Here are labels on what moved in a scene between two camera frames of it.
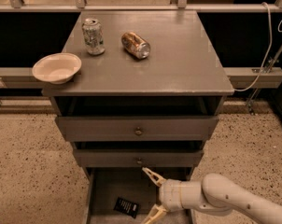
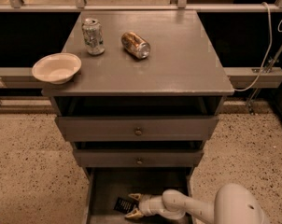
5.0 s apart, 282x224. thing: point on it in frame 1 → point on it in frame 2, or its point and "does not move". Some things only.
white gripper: [169, 194] → [145, 205]
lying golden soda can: [135, 45] does not move
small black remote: [126, 206] does not move
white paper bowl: [57, 68] does not move
